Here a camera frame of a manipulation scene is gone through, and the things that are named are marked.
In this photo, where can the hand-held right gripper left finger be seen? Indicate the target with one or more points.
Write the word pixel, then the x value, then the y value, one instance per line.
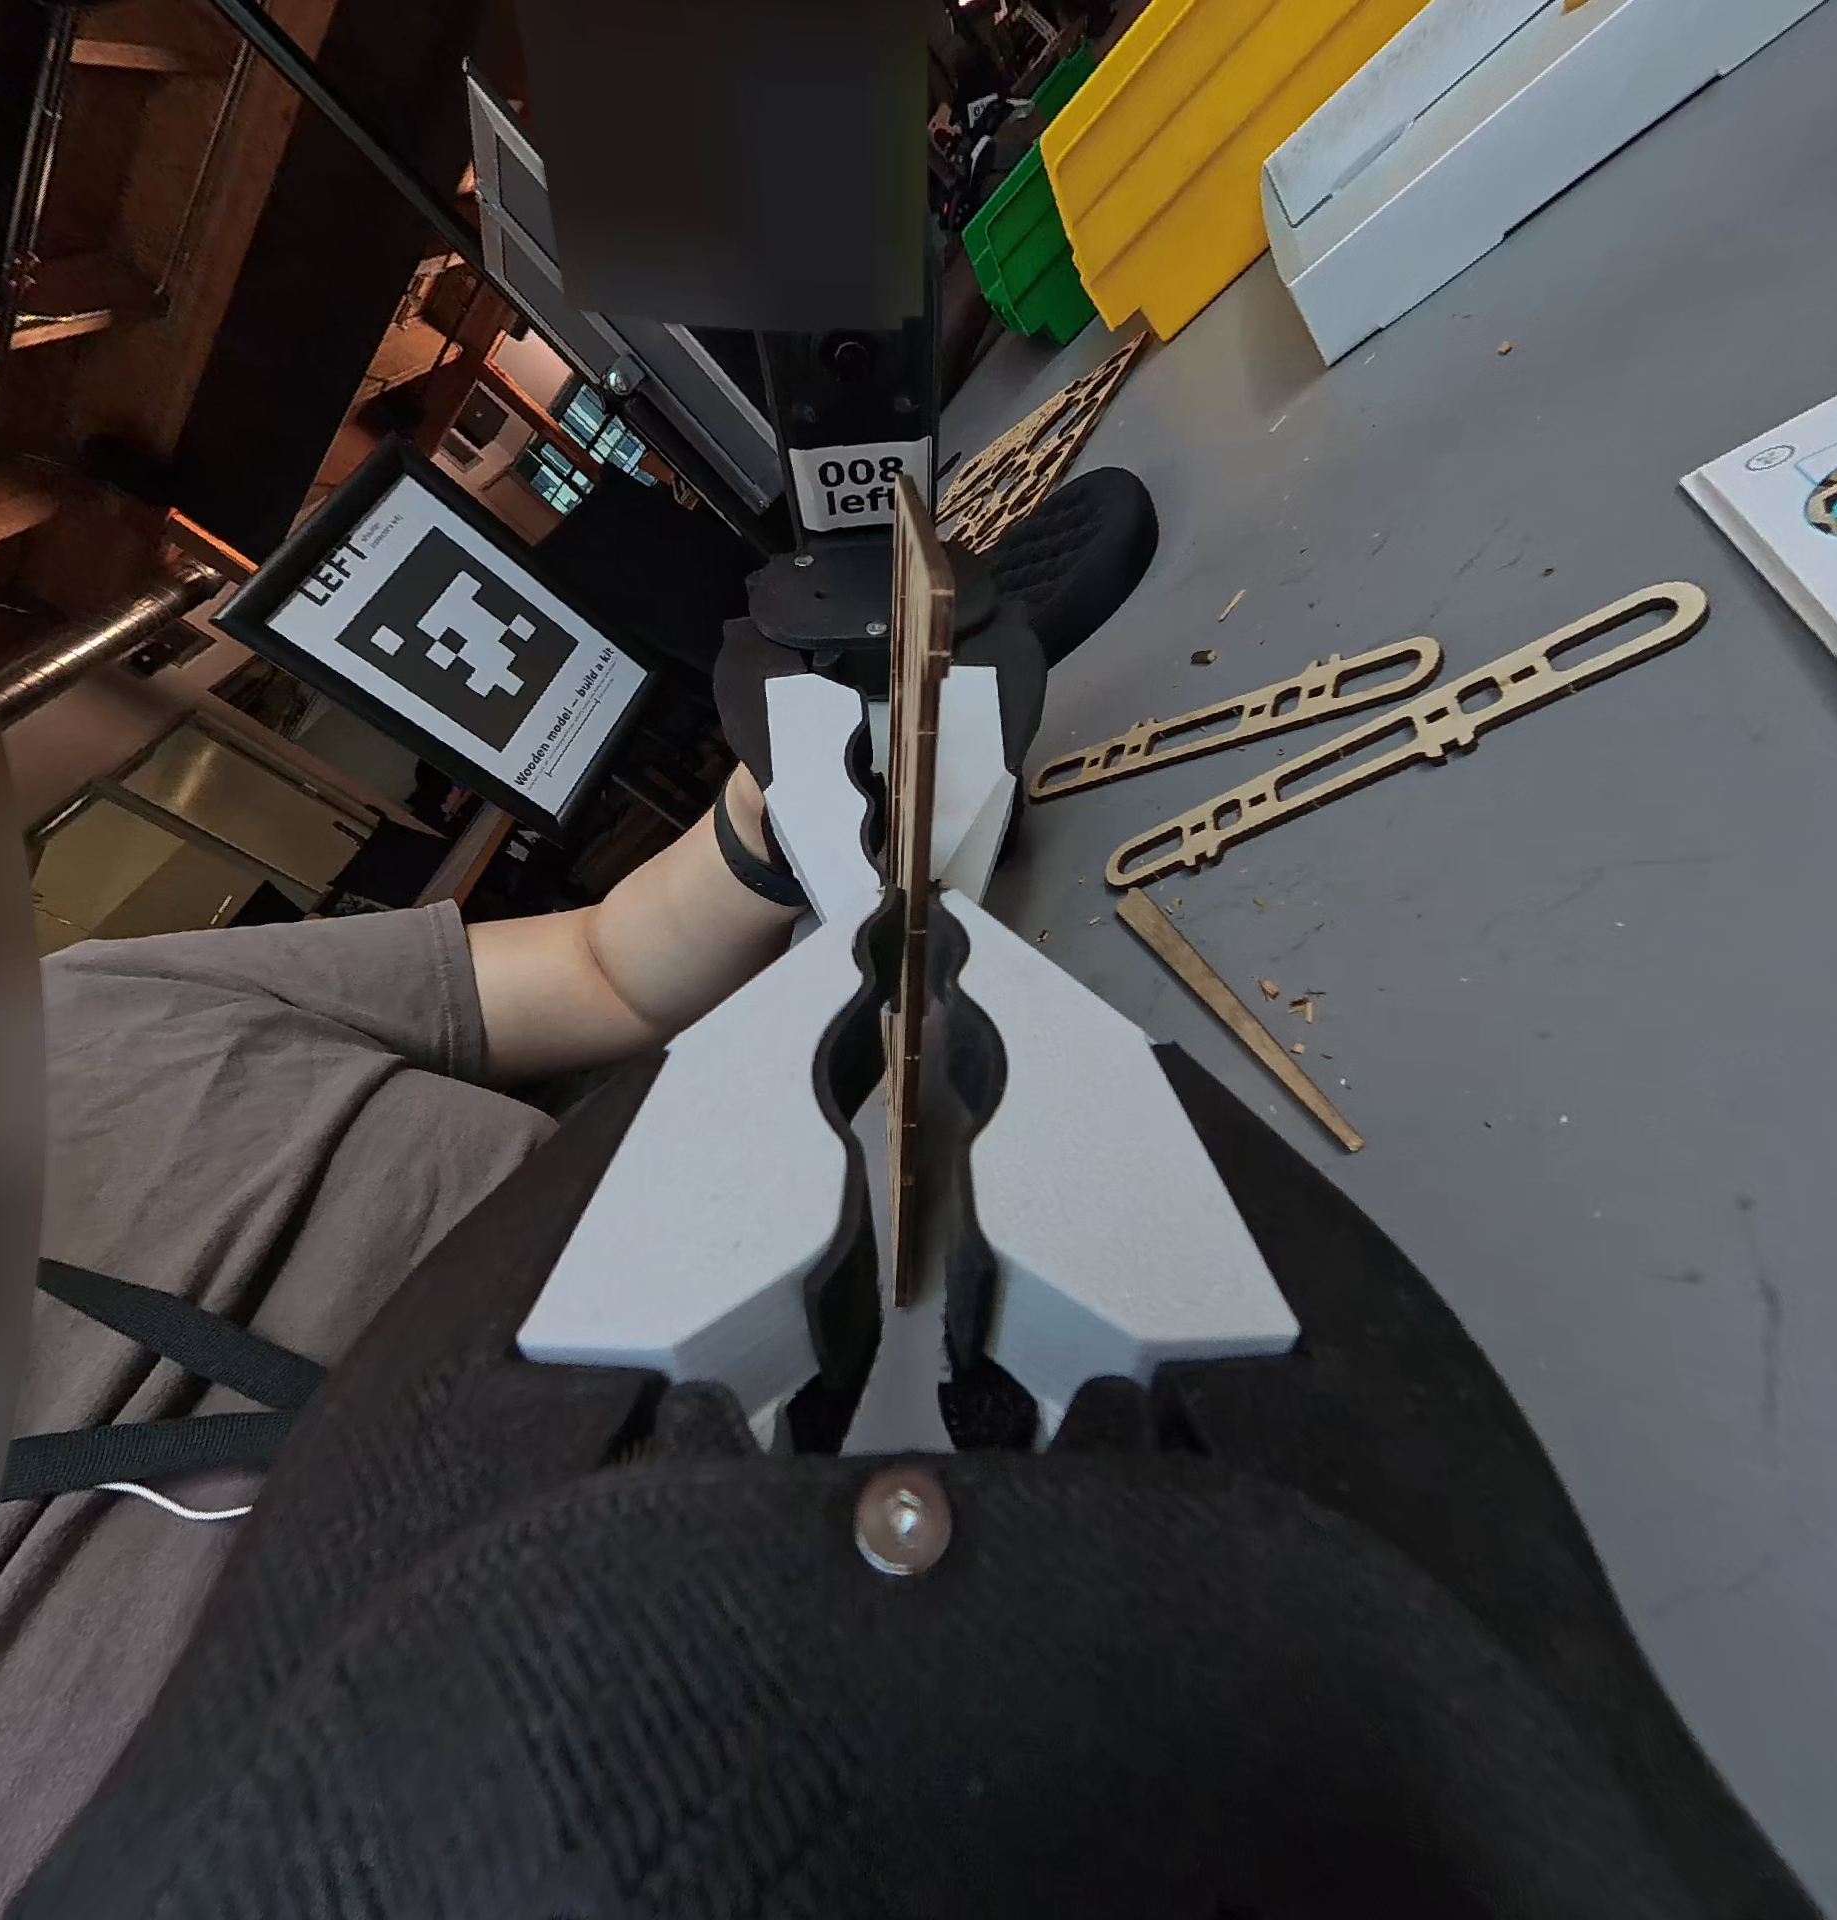
pixel 692 1200

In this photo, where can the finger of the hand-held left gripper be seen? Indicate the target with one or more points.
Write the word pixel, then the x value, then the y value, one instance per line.
pixel 986 781
pixel 806 781

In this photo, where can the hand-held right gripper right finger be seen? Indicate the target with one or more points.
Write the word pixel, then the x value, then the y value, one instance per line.
pixel 1127 1216

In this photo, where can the thin wooden parts sheet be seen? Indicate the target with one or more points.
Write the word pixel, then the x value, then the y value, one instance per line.
pixel 917 751

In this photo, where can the person's left forearm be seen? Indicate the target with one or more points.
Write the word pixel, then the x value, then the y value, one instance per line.
pixel 618 960

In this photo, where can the perforated wooden parts sheet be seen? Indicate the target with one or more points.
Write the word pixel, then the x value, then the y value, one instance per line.
pixel 1038 435

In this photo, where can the slotted wooden strip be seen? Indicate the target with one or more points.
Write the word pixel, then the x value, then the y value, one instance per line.
pixel 1158 857
pixel 1082 768

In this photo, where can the wooden wedge strip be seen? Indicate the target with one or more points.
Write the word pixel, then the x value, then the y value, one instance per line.
pixel 1233 1013

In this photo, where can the green plastic bin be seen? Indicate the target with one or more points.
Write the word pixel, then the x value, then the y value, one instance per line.
pixel 1032 256
pixel 1065 77

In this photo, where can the black mesh wrist rest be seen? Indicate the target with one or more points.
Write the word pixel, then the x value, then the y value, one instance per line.
pixel 1082 555

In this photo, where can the black framed tag sign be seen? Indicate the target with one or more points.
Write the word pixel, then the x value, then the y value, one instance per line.
pixel 452 630

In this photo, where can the yellow plastic bin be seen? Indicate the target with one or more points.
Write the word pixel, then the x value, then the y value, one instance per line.
pixel 1188 165

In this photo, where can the person's grey-brown shirt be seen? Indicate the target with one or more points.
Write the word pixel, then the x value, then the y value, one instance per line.
pixel 257 1140

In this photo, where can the white cardboard box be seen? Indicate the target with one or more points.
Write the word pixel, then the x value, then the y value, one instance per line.
pixel 1457 195

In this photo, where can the illustrated instruction booklet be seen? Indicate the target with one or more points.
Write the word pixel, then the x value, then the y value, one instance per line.
pixel 1818 570

